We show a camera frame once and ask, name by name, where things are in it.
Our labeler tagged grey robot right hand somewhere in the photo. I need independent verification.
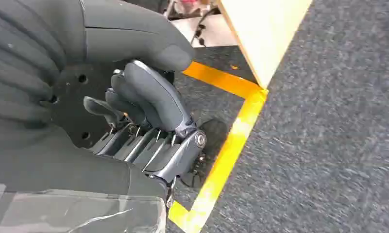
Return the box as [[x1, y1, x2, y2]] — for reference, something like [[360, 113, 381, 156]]
[[0, 0, 208, 210]]

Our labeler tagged red object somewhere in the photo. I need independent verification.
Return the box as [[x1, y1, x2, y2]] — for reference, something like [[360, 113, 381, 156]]
[[178, 0, 202, 8]]

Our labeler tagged yellow floor tape strip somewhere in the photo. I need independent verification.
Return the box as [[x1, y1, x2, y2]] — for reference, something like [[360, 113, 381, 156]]
[[167, 200, 204, 233], [188, 90, 270, 214], [183, 61, 270, 100]]

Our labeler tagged ribbed grey right arm sleeve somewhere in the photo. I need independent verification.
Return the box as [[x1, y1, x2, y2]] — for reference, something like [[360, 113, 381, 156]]
[[0, 0, 86, 130]]

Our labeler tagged pale wooden desk panel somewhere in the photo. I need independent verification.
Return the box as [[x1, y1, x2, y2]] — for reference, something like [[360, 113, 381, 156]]
[[216, 0, 314, 90]]

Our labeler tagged clear plastic film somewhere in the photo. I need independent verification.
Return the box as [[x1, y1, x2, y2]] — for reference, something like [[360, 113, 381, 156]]
[[0, 183, 168, 233]]

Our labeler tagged black cable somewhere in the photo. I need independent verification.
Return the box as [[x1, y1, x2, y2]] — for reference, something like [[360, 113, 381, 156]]
[[190, 7, 221, 48]]

